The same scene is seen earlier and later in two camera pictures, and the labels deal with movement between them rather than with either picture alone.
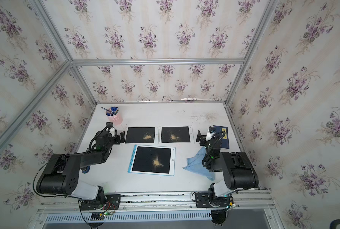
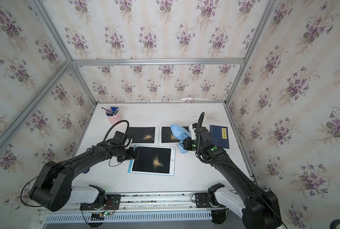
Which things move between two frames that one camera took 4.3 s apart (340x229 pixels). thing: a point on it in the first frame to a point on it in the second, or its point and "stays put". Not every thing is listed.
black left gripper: x=116 y=139 to x=131 y=155
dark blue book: x=225 y=143 stays put
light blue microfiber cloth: x=195 y=164 to x=181 y=134
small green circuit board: x=98 y=216 stays put
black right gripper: x=203 y=140 to x=187 y=141
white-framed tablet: x=155 y=160 stays put
